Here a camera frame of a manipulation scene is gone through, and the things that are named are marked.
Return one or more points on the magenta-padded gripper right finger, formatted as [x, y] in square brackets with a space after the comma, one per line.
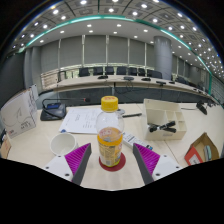
[148, 160]

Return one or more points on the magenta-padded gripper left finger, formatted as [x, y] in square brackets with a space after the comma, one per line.
[76, 159]

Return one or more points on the yellow-capped clear drink bottle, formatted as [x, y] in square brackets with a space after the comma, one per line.
[110, 143]

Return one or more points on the white patterned cup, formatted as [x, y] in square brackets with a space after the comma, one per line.
[61, 144]

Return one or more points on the white remote control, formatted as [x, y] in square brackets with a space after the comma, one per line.
[131, 138]

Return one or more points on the flat round red coaster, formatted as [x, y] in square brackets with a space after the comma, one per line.
[117, 166]

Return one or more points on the black markers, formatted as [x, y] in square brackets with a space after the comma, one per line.
[163, 127]

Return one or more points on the printed white paper sheet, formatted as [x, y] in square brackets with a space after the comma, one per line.
[80, 120]

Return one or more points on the thin black pen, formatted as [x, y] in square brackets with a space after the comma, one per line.
[131, 115]

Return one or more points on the open brown cardboard box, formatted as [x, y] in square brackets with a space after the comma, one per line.
[196, 150]

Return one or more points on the white compartment organizer box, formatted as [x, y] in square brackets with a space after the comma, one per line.
[160, 111]

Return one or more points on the black conference microphone unit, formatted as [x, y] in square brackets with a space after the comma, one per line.
[53, 111]

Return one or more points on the green whiteboard eraser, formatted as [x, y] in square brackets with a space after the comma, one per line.
[207, 152]

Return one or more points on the brown cardboard piece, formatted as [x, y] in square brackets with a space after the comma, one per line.
[4, 146]

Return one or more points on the white printed carton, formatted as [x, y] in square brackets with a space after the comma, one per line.
[18, 115]

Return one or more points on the black tabletop microphone base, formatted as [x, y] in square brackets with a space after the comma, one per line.
[201, 107]

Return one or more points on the long curved conference desk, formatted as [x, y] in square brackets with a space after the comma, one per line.
[100, 85]

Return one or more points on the black desk microphones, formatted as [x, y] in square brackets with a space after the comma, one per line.
[128, 78]

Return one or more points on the grey round column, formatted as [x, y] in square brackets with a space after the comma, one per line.
[162, 58]

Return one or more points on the round ceiling lights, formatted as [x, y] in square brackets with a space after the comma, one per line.
[111, 10]

